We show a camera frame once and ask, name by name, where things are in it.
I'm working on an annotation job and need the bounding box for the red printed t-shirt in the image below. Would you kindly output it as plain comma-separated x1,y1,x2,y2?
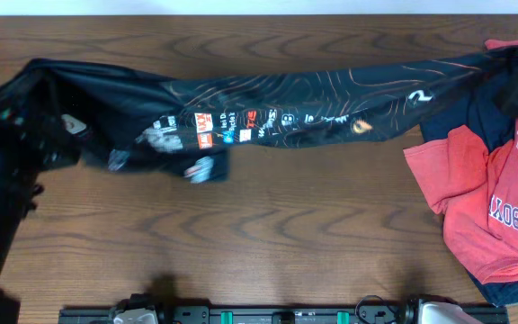
403,37,518,285

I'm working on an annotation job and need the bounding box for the black orange-patterned cycling jersey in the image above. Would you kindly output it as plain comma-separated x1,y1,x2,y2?
0,48,518,185

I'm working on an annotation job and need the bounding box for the navy blue garment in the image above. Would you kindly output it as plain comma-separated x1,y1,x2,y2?
420,73,518,306

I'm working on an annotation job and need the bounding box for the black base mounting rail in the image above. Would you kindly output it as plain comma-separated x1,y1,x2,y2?
58,304,510,324

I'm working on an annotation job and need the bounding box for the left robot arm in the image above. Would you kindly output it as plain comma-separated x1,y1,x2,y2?
0,59,80,323

